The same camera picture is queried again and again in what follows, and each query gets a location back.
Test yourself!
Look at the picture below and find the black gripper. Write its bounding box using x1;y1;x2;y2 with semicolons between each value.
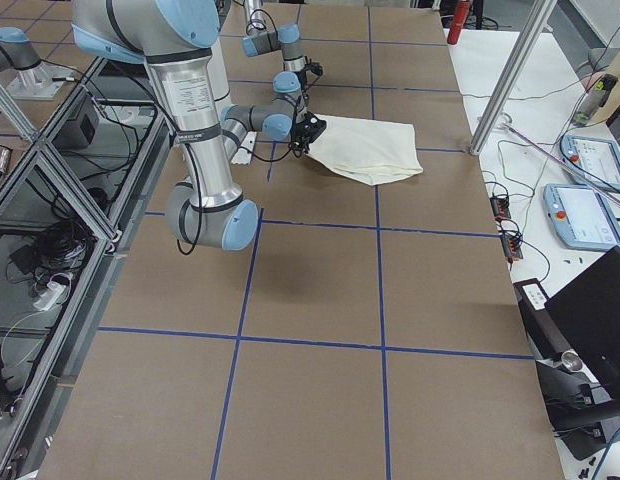
292;114;326;156
294;69;312;107

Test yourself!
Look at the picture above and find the black box white label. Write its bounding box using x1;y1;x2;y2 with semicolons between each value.
513;279;584;372

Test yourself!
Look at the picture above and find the aluminium frame post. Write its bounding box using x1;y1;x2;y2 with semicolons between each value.
469;0;557;156

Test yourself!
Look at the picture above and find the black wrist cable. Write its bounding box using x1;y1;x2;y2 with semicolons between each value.
175;94;304;254

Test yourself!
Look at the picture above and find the aluminium table side frame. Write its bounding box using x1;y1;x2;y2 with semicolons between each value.
0;60;170;479

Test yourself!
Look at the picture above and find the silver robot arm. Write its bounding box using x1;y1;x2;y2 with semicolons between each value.
72;1;326;251
242;1;323;108

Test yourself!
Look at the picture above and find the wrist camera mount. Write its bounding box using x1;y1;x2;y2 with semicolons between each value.
298;112;327;144
305;61;323;77

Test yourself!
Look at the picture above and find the near blue teach pendant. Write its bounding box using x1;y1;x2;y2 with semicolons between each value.
543;184;620;252

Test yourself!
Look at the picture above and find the black laptop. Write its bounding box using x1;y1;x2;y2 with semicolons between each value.
545;246;620;398

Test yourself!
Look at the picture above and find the red bottle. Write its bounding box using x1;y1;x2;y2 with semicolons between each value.
447;0;471;45

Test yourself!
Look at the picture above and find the far blue teach pendant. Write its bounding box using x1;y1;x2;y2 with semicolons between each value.
560;135;620;192

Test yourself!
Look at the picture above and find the blue teach pendant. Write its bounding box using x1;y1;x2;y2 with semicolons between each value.
560;135;620;192
543;184;620;252

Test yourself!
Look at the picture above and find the metal reacher grabber tool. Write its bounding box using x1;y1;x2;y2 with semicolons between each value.
496;115;620;211

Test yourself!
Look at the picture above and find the white camera mast base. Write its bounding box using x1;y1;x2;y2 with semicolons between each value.
209;0;256;166

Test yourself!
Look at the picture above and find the cream long-sleeve cat shirt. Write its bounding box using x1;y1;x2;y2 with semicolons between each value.
308;115;423;186

